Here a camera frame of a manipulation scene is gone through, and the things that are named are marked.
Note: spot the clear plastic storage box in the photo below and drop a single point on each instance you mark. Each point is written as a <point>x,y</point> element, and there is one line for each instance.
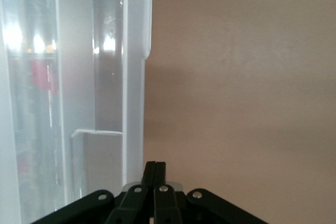
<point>134,134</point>

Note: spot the red toy block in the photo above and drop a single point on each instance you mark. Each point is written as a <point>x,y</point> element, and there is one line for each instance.
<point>42,77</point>

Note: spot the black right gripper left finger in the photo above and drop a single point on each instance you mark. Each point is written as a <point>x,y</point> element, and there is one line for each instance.
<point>126,205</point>

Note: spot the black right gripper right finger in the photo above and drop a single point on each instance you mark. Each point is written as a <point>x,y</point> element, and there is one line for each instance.
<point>168,205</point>

